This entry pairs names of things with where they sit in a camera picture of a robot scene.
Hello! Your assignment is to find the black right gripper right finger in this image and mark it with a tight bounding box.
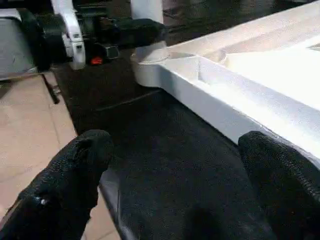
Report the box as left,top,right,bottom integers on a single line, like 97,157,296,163
237,131,320,240

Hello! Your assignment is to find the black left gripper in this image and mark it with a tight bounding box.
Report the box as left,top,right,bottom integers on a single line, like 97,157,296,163
80,7,169,64

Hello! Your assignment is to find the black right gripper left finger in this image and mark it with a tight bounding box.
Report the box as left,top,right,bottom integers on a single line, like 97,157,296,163
0,129,115,240

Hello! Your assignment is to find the white plastic table leg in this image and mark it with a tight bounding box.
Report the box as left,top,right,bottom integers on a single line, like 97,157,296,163
130,0,169,64

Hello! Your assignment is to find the white plastic table top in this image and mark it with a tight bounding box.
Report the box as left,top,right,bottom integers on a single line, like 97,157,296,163
131,0,320,170

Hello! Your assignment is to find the black work mat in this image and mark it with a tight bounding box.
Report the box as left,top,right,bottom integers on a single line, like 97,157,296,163
50,0,320,240

